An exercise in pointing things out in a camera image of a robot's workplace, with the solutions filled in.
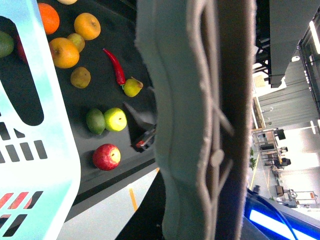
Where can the brown kiwi front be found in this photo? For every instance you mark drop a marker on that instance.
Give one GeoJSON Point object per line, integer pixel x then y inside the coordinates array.
{"type": "Point", "coordinates": [80, 77]}

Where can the red chili pepper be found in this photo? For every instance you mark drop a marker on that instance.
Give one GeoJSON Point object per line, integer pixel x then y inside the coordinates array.
{"type": "Point", "coordinates": [118, 70]}

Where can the red apple front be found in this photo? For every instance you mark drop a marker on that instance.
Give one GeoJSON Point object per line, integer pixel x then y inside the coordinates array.
{"type": "Point", "coordinates": [106, 157]}

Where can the yellow orange apple centre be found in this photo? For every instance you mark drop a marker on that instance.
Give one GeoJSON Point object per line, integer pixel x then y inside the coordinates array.
{"type": "Point", "coordinates": [64, 53]}

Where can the red yellow apple centre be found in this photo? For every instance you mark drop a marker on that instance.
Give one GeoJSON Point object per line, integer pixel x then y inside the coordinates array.
{"type": "Point", "coordinates": [20, 50]}

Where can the brown kiwi back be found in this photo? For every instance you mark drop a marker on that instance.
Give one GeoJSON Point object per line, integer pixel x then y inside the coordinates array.
{"type": "Point", "coordinates": [77, 40]}

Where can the yellow orange apple back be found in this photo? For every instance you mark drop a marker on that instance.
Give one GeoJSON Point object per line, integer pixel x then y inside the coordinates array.
{"type": "Point", "coordinates": [87, 26]}

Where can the large light blue basket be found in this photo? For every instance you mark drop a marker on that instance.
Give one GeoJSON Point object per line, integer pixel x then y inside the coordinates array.
{"type": "Point", "coordinates": [40, 168]}

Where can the yellow orange apple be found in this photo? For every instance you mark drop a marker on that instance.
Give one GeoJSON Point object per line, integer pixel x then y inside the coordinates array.
{"type": "Point", "coordinates": [64, 53]}
{"type": "Point", "coordinates": [87, 26]}

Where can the yellow green pear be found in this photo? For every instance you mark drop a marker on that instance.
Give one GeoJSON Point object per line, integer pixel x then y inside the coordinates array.
{"type": "Point", "coordinates": [132, 87]}

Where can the brown kiwi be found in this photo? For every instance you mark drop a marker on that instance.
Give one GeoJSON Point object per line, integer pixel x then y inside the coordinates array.
{"type": "Point", "coordinates": [80, 77]}
{"type": "Point", "coordinates": [77, 40]}

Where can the white pear with stem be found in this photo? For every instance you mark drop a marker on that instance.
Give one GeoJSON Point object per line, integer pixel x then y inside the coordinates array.
{"type": "Point", "coordinates": [67, 2]}

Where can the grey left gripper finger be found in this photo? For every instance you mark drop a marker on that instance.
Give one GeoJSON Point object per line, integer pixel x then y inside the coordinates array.
{"type": "Point", "coordinates": [199, 55]}

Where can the green avocado front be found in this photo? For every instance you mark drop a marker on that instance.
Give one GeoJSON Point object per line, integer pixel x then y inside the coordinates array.
{"type": "Point", "coordinates": [95, 121]}

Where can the small orange tangerine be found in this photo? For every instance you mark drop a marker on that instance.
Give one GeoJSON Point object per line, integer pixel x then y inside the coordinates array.
{"type": "Point", "coordinates": [50, 18]}

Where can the green lime centre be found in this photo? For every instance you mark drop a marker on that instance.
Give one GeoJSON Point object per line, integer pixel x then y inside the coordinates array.
{"type": "Point", "coordinates": [6, 44]}

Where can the green apple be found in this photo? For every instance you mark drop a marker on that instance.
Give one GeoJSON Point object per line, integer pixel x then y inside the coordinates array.
{"type": "Point", "coordinates": [115, 119]}

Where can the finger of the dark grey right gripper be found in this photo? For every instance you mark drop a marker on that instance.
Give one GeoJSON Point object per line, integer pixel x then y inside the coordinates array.
{"type": "Point", "coordinates": [141, 133]}

